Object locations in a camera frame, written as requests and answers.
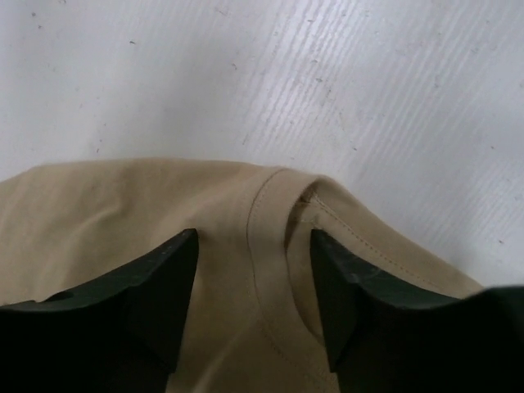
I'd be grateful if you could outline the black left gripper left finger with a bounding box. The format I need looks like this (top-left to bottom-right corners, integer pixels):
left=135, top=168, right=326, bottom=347
left=1, top=229, right=199, bottom=392

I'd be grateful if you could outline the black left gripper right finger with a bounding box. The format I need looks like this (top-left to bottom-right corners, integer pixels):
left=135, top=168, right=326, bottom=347
left=309, top=229, right=523, bottom=392

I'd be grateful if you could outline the beige t shirt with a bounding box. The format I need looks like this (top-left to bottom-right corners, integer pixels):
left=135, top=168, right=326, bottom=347
left=1, top=159, right=481, bottom=392

